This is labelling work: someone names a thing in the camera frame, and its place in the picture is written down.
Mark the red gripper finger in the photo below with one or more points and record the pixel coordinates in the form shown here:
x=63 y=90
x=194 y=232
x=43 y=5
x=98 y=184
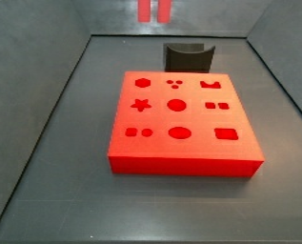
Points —
x=163 y=13
x=143 y=11

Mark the red shape-sorter block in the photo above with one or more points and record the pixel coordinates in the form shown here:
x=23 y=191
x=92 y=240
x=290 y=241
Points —
x=180 y=125

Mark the black curved holder block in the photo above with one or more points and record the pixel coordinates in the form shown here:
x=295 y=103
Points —
x=187 y=57

